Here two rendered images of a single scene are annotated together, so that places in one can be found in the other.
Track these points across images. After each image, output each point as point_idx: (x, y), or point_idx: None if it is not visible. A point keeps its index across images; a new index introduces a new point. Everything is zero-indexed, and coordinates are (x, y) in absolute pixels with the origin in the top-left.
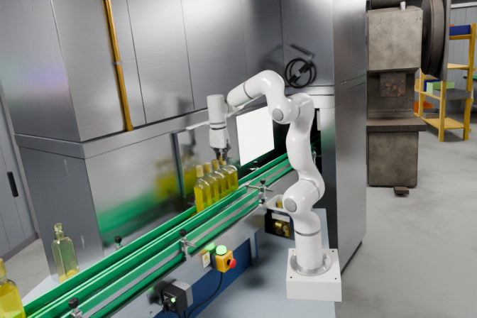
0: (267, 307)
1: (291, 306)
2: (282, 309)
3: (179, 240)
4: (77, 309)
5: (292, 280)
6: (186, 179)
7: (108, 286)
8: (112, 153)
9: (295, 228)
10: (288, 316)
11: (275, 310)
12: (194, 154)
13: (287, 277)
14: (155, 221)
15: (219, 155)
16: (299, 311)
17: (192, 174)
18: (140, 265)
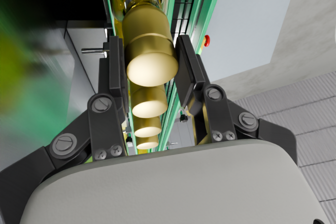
0: None
1: None
2: None
3: (177, 112)
4: (169, 147)
5: None
6: (64, 98)
7: (166, 139)
8: None
9: None
10: None
11: None
12: (6, 162)
13: None
14: (88, 94)
15: (124, 68)
16: None
17: (48, 82)
18: (170, 130)
